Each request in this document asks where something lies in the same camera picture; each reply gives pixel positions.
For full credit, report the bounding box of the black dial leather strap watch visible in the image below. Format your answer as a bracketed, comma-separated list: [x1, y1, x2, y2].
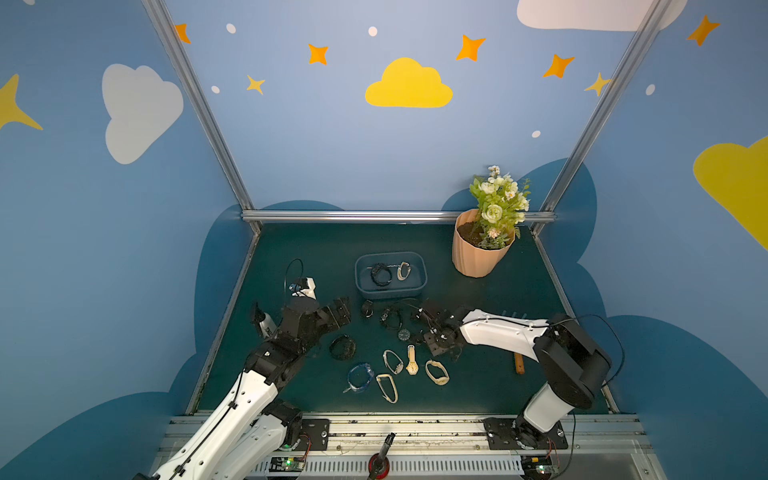
[397, 328, 414, 341]

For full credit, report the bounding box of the cream strap round watch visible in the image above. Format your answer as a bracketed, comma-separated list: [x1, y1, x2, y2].
[424, 359, 450, 386]

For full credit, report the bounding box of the small black watch white face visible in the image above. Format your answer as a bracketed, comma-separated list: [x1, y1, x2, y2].
[361, 300, 374, 319]

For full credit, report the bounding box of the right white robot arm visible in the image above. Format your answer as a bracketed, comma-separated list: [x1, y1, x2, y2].
[416, 300, 612, 448]

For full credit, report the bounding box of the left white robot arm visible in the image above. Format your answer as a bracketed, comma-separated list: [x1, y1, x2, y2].
[149, 294, 352, 479]

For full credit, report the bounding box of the blue plastic storage box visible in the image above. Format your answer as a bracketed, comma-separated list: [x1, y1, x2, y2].
[355, 251, 428, 300]

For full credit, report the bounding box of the silver cylindrical flashlight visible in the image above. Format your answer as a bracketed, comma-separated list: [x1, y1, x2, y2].
[250, 302, 277, 340]

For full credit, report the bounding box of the ribbed terracotta flower pot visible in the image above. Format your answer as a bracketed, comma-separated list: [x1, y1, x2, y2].
[452, 209, 516, 278]

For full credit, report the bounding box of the artificial white flower plant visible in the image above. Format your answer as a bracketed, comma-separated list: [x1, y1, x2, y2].
[469, 165, 531, 250]

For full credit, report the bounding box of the left green circuit board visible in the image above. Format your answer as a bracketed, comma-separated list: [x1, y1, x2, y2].
[268, 456, 306, 474]

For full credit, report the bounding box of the green circuit board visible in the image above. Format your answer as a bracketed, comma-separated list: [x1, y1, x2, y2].
[520, 456, 557, 480]
[268, 456, 306, 474]

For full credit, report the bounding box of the red emergency stop button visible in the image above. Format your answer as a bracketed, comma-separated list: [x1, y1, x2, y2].
[367, 432, 396, 480]

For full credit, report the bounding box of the right green circuit board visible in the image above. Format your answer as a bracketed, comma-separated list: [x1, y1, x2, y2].
[520, 456, 557, 480]

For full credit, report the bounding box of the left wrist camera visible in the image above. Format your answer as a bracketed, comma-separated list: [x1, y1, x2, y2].
[288, 277, 316, 299]

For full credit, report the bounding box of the cream strap small watch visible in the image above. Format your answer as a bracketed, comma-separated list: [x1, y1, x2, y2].
[406, 344, 419, 376]

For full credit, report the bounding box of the black digital strap watch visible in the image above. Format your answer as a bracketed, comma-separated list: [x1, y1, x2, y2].
[379, 306, 403, 331]

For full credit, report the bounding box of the cream strap square watch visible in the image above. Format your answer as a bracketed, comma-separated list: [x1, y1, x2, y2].
[375, 374, 399, 404]

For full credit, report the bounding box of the blue garden fork wooden handle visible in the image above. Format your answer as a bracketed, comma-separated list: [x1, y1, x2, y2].
[514, 353, 525, 375]

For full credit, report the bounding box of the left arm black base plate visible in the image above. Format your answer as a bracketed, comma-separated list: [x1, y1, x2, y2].
[280, 418, 330, 452]

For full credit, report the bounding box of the aluminium back frame bar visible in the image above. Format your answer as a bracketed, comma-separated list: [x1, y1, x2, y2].
[241, 209, 556, 224]

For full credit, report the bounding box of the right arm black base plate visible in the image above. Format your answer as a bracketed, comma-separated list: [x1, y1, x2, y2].
[482, 417, 568, 450]

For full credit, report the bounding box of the aluminium rail front frame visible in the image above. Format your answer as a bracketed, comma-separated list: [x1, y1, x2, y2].
[146, 411, 668, 480]

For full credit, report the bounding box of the aluminium left frame post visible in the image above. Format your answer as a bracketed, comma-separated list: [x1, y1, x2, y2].
[142, 0, 261, 236]

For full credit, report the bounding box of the aluminium frame post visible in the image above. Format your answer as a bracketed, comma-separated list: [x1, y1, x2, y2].
[142, 0, 261, 236]
[531, 0, 672, 238]

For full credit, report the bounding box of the aluminium right frame post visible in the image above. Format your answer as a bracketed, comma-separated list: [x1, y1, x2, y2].
[531, 0, 672, 238]

